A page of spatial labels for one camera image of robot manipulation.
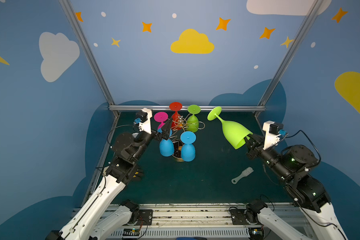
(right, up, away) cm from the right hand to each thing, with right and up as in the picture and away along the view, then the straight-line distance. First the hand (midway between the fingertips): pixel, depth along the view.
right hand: (246, 130), depth 57 cm
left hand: (-34, +7, +3) cm, 35 cm away
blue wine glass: (-33, -9, +21) cm, 40 cm away
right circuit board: (+12, -52, +17) cm, 56 cm away
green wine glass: (-18, +3, +29) cm, 34 cm away
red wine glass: (-28, +4, +21) cm, 35 cm away
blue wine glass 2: (-22, -10, +18) cm, 30 cm away
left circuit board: (-50, -51, +16) cm, 73 cm away
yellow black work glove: (-51, -28, +31) cm, 65 cm away
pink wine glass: (-36, +7, +21) cm, 42 cm away
